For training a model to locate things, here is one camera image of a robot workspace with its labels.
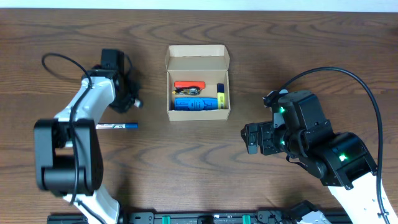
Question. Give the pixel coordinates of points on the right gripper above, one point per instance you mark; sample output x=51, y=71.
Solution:
x=259, y=138

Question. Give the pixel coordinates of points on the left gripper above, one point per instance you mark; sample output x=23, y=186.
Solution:
x=127, y=98

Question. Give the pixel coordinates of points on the black whiteboard marker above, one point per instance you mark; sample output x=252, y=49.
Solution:
x=138, y=103

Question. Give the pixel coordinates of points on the blue whiteboard marker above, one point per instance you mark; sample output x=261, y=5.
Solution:
x=117, y=126

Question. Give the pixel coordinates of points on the yellow highlighter with dark cap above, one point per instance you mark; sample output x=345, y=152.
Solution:
x=220, y=96

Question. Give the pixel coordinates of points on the black teardrop-shaped tool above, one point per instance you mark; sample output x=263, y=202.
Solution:
x=186, y=91

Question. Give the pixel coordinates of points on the cardboard box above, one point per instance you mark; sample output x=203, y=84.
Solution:
x=202, y=63

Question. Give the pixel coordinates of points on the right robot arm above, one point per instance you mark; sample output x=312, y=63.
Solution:
x=341, y=161

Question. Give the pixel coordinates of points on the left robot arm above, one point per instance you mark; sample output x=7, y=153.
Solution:
x=68, y=160

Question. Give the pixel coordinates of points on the black mounting rail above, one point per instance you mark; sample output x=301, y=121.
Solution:
x=303, y=212

